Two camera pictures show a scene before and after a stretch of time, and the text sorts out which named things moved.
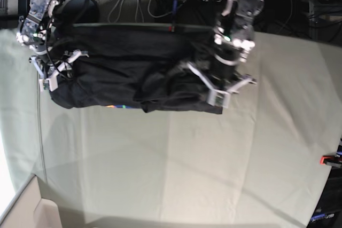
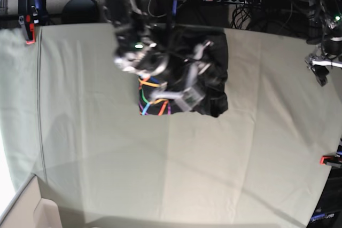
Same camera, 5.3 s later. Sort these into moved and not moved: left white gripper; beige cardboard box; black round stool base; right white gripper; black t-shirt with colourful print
Moved: left white gripper; black t-shirt with colourful print; right white gripper
Not moved: beige cardboard box; black round stool base
